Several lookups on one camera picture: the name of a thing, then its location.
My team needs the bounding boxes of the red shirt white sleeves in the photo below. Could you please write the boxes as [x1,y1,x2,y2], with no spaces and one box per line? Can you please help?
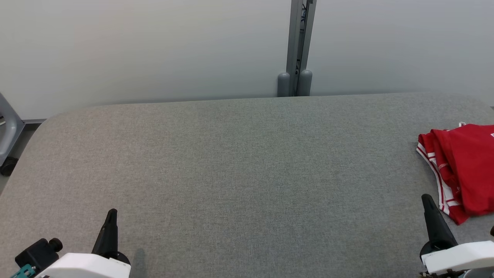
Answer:
[431,123,494,216]

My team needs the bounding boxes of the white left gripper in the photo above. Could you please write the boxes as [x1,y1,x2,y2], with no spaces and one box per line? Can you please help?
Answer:
[35,208,132,278]

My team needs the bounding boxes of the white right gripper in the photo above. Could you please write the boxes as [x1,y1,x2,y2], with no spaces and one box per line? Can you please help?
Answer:
[420,194,494,275]

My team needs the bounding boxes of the left black cable teal plug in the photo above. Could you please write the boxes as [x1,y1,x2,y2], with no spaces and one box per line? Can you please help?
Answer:
[10,264,36,278]

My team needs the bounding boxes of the grey metal post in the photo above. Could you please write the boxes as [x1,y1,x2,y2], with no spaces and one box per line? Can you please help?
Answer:
[277,0,318,97]

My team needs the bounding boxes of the grey wheeled stand leg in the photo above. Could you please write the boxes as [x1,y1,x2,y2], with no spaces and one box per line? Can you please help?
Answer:
[0,93,25,176]

